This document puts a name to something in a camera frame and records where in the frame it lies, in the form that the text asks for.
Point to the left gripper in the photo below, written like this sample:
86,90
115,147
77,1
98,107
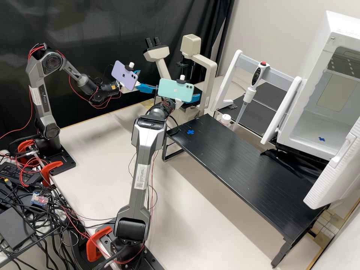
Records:
137,85

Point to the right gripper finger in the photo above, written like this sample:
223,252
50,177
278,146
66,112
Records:
196,99

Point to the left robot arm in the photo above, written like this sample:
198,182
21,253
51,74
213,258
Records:
42,92

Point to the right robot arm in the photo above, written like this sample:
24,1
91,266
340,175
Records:
146,146

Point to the cream microscope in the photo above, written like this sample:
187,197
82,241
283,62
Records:
206,73

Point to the white-capped bottle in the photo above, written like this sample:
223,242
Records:
225,118

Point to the pipette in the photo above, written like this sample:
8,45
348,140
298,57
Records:
249,94

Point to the white pipette stand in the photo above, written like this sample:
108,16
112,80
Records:
284,112

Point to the white incubator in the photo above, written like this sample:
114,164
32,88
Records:
315,126

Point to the red clamp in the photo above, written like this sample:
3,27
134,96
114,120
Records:
24,146
49,168
94,244

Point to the black power adapter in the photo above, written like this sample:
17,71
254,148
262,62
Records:
19,174

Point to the small circuit board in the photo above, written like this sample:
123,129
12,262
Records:
39,197

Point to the incubator door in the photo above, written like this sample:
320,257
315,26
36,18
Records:
332,180

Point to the black flat box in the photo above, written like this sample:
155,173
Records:
14,227

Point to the left wrist camera phone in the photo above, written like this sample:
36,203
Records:
123,76

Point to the wrist camera phone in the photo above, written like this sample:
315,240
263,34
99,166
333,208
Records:
123,76
174,90

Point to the right wrist camera phone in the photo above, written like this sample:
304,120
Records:
174,90

